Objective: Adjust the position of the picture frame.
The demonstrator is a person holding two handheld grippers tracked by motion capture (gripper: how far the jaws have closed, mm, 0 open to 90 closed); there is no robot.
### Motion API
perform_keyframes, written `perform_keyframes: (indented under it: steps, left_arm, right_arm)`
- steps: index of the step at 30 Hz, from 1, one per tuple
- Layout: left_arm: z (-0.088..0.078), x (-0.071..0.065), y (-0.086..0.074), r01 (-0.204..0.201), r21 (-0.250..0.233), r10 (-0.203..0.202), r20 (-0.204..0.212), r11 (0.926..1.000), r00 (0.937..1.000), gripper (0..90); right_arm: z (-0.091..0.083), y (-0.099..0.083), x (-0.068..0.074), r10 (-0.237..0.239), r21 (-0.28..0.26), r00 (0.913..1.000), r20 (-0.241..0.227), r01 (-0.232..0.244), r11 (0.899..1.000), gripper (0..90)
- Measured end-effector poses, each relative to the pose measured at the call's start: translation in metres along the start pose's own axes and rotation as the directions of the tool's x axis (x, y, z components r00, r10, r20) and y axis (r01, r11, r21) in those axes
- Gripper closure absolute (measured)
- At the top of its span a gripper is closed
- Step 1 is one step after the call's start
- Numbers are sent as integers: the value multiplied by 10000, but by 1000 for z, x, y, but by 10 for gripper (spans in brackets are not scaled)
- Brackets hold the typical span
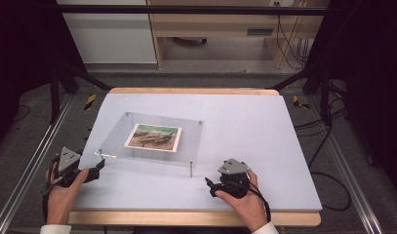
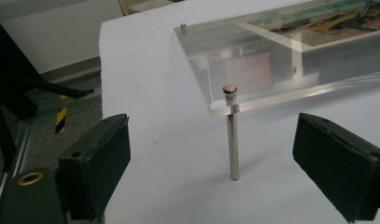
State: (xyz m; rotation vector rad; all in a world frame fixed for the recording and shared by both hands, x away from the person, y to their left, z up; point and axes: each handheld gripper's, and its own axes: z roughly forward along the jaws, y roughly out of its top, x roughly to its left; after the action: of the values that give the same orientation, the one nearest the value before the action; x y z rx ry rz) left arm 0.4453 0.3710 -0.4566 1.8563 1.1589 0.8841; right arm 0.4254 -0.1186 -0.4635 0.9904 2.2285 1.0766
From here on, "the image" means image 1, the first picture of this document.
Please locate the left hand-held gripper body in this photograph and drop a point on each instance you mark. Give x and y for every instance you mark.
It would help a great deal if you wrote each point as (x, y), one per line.
(67, 159)

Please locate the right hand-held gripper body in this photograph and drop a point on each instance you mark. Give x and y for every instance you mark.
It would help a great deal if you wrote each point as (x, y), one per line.
(233, 180)

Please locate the clear acrylic picture frame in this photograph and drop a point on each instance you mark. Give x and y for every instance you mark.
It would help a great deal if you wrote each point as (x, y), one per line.
(113, 143)

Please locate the boat painting print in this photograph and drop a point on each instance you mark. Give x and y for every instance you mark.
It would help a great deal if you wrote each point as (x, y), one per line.
(153, 138)

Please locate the person's right hand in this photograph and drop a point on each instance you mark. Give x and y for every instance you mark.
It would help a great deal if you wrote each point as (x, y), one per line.
(251, 208)

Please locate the person's left hand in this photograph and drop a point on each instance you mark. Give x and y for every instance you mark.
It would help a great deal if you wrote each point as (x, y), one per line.
(61, 204)

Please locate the wooden table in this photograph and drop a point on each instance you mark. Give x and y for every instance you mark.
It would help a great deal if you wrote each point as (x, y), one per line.
(186, 218)

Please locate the white table cover sheet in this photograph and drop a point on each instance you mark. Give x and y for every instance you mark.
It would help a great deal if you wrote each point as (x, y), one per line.
(251, 136)

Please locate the person's right white sleeve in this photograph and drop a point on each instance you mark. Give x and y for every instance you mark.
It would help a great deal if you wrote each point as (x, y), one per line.
(266, 229)

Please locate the person's white sleeve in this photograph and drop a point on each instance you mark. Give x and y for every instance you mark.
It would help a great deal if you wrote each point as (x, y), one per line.
(55, 229)
(266, 229)

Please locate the person's left white sleeve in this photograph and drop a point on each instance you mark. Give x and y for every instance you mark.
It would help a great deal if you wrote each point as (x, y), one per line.
(55, 229)

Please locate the black metal stand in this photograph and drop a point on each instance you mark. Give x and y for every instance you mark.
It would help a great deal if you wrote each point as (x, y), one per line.
(54, 94)
(324, 97)

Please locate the black curtain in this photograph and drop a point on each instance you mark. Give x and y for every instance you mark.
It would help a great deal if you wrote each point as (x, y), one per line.
(375, 65)
(20, 48)

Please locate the white cabinet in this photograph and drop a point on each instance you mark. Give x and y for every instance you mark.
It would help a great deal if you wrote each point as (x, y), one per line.
(108, 35)

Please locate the light wooden desk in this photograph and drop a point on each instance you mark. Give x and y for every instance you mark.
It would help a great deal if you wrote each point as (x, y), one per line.
(218, 24)

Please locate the black horizontal bar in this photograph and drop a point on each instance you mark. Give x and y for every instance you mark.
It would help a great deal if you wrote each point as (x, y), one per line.
(186, 9)

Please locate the aluminium floor rail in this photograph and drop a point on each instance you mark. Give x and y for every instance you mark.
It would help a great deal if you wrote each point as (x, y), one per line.
(352, 182)
(27, 169)

